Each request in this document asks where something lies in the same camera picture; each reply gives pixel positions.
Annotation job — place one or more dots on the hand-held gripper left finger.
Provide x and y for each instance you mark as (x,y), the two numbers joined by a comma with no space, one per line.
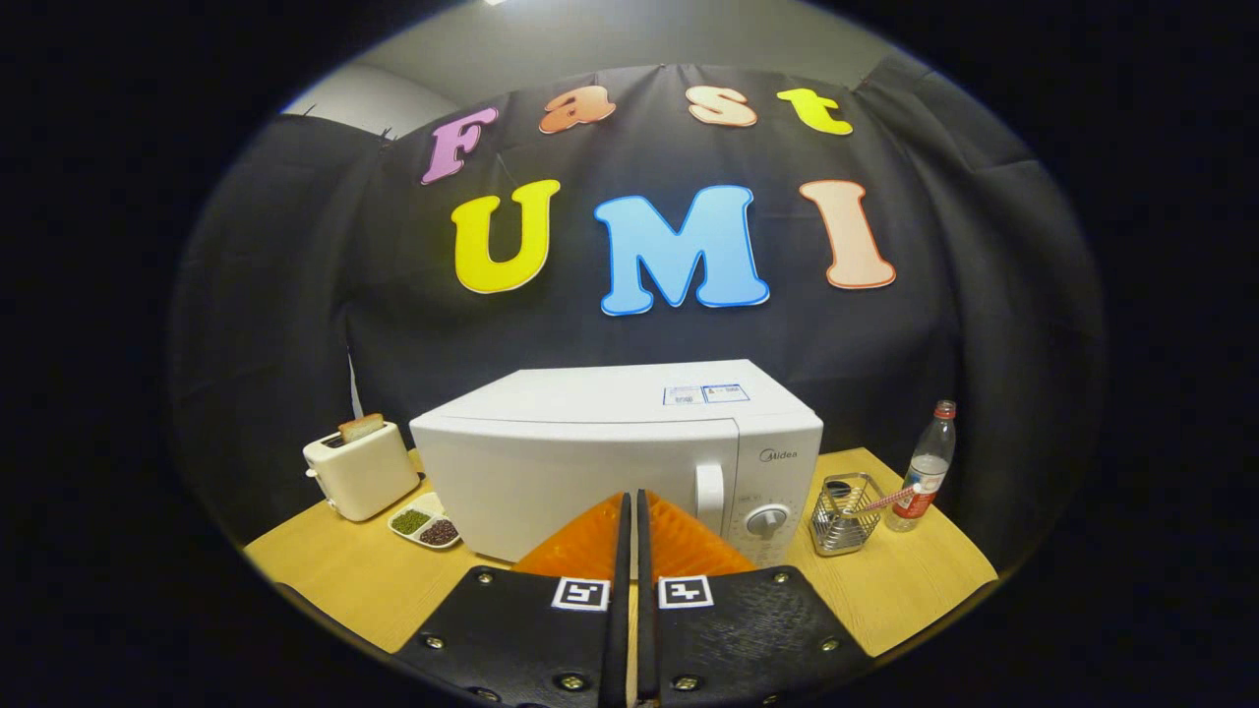
(620,629)

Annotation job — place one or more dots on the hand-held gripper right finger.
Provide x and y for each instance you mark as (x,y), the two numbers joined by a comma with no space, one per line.
(646,629)

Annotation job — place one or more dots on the white toaster oven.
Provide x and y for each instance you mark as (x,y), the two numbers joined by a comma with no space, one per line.
(570,462)

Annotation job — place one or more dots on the cream toaster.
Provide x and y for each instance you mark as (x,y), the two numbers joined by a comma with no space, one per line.
(364,477)

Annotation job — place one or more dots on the white divided bean dish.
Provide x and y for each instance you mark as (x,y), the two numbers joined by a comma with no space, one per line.
(423,521)

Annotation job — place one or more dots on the pink striped straw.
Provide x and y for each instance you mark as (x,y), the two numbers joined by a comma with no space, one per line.
(885,500)

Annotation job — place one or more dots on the clear plastic water bottle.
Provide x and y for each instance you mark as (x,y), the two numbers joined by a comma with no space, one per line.
(925,472)

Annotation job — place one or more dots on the bread slice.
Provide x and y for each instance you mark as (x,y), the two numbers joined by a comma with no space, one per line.
(361,428)

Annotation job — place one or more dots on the black backdrop cloth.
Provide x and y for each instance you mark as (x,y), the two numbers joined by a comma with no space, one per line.
(295,295)

